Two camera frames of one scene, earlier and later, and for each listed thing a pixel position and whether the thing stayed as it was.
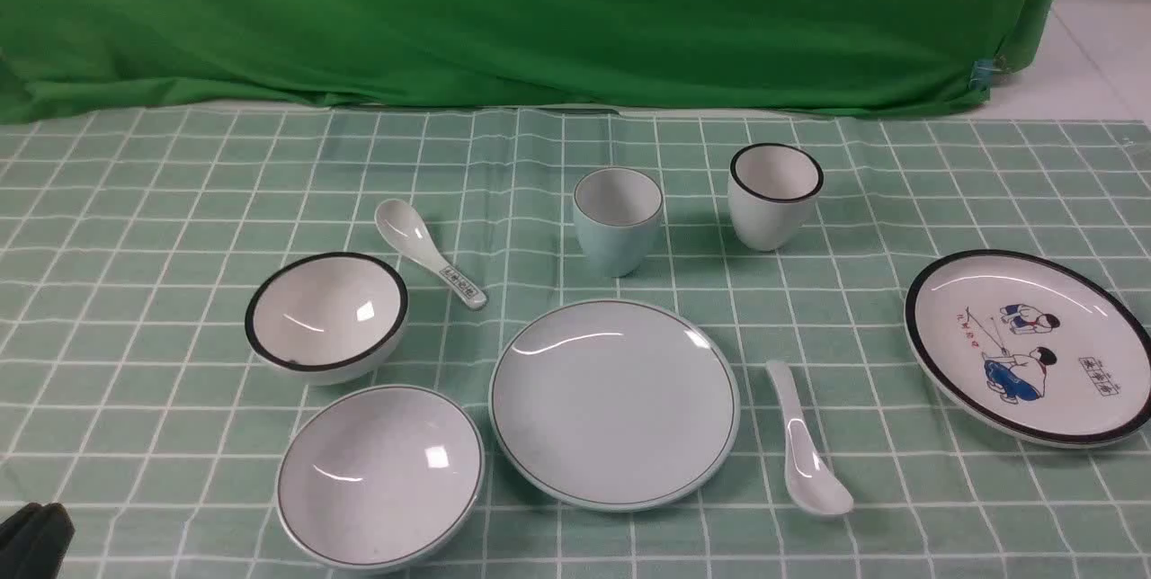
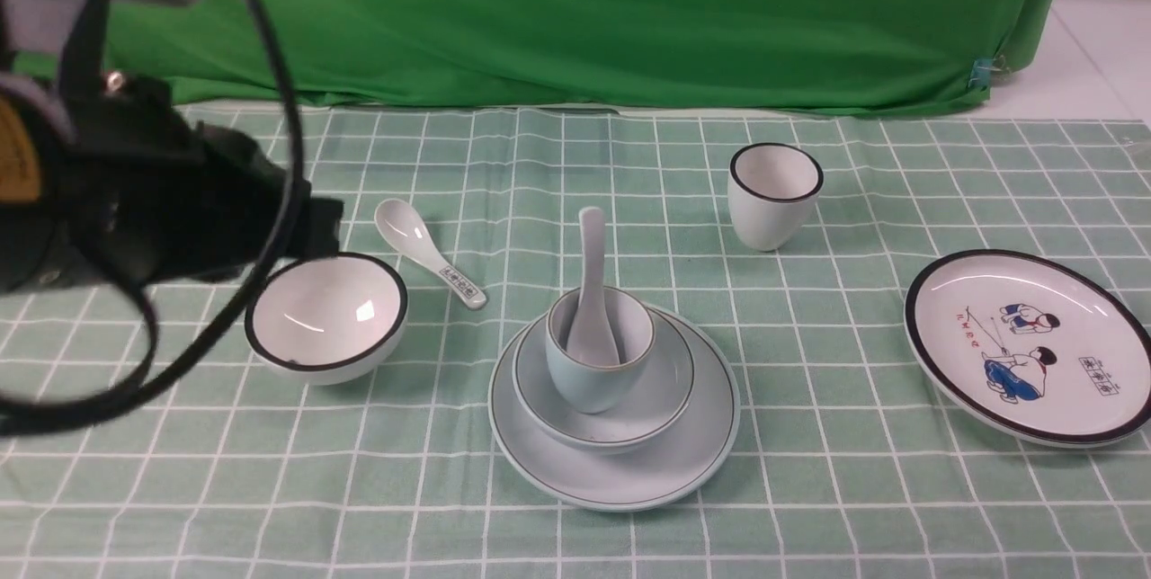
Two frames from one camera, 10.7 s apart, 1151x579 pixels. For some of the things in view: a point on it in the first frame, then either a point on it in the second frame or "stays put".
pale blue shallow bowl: [377, 477] → [564, 426]
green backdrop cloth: [830, 23] stays put
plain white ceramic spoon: [812, 477] → [592, 343]
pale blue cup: [617, 212] → [598, 340]
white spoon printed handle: [407, 232] stays put
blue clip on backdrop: [983, 75] stays put
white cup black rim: [772, 188] stays put
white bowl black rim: [327, 318] stays put
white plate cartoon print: [1029, 348] stays put
